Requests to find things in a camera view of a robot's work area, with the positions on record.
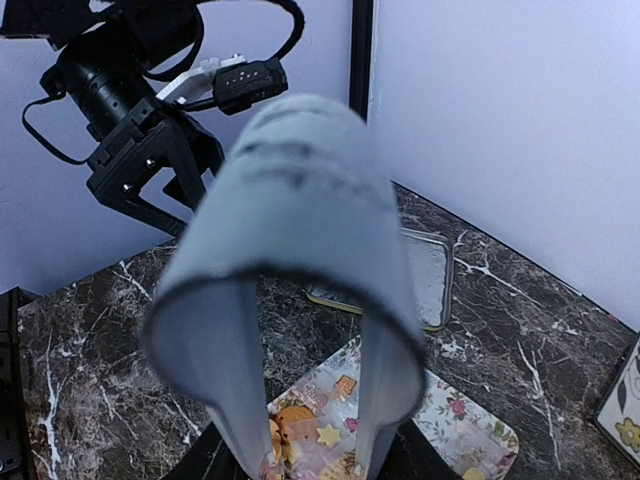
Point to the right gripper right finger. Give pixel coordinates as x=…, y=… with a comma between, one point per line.
x=412, y=457

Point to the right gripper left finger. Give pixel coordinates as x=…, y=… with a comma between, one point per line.
x=208, y=458

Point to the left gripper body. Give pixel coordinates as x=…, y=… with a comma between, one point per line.
x=118, y=165

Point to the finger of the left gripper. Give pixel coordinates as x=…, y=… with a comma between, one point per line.
x=182, y=152
x=147, y=213

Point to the floral cookie tray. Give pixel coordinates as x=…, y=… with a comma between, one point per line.
x=314, y=425

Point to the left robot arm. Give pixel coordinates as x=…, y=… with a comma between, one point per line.
x=106, y=62

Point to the silver tin lid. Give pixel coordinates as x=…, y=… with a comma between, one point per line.
x=384, y=266

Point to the square floral plate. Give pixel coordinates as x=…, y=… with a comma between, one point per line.
x=618, y=414

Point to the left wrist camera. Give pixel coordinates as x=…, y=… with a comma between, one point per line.
x=231, y=85

